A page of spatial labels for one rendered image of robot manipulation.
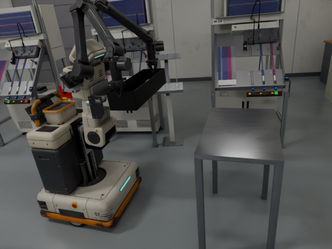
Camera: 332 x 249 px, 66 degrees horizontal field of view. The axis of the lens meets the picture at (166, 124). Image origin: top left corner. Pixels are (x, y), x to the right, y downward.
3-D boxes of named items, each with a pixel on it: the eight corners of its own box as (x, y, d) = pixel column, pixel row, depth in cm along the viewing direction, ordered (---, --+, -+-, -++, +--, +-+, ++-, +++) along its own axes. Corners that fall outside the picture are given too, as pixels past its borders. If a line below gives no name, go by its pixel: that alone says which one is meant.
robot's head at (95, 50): (65, 59, 167) (74, 40, 159) (84, 53, 185) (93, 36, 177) (83, 73, 167) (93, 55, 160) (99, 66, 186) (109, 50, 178)
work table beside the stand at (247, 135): (199, 257, 172) (193, 153, 139) (213, 190, 232) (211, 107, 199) (271, 271, 158) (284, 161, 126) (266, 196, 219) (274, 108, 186)
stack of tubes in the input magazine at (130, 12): (145, 23, 299) (143, -3, 288) (104, 27, 309) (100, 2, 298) (148, 22, 311) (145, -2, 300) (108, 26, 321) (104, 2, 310)
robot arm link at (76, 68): (79, 7, 159) (65, 1, 151) (95, 0, 152) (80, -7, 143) (86, 79, 159) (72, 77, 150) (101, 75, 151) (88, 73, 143)
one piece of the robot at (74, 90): (62, 91, 161) (59, 73, 156) (66, 89, 165) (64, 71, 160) (75, 93, 158) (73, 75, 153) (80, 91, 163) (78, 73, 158)
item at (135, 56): (148, 63, 304) (147, 61, 299) (96, 66, 316) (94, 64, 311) (150, 40, 314) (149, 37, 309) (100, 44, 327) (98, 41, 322)
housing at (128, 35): (150, 43, 314) (147, 36, 301) (112, 46, 323) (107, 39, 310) (150, 37, 316) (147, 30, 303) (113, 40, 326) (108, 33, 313)
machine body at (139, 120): (158, 135, 343) (153, 90, 318) (108, 135, 357) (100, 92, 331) (166, 116, 401) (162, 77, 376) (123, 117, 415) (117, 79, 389)
